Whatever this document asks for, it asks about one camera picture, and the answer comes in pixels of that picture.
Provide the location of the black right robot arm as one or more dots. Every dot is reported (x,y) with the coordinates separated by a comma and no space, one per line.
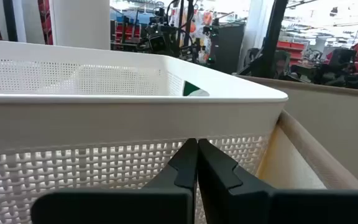
(163,40)

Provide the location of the black metal frame post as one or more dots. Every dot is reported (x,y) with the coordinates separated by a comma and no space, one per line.
(272,37)
(10,20)

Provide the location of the green fleece cloth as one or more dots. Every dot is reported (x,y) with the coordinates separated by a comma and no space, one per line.
(190,87)

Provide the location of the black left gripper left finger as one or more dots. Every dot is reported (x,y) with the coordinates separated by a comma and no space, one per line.
(154,205)

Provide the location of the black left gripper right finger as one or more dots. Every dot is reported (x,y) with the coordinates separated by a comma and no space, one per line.
(259,205)

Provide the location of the white perforated plastic laundry basket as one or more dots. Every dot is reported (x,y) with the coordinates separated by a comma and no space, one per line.
(104,121)

